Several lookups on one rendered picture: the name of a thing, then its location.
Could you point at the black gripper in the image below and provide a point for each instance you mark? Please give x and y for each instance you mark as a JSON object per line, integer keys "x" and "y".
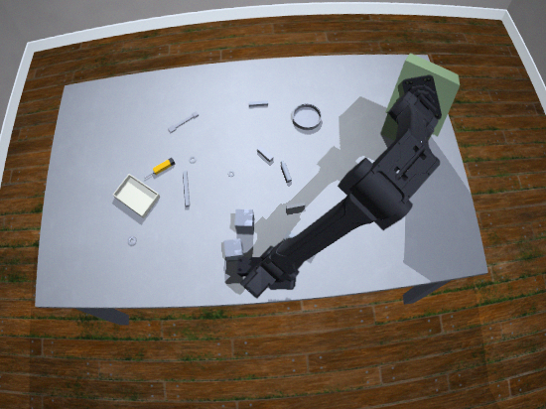
{"x": 283, "y": 285}

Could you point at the yellow rectangular bar with black end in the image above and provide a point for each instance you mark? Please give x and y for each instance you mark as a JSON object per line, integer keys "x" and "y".
{"x": 165, "y": 165}

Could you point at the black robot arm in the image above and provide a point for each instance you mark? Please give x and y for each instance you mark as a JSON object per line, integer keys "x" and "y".
{"x": 365, "y": 185}

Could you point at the white shallow rectangular tray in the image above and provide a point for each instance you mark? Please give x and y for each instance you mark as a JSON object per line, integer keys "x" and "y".
{"x": 136, "y": 195}

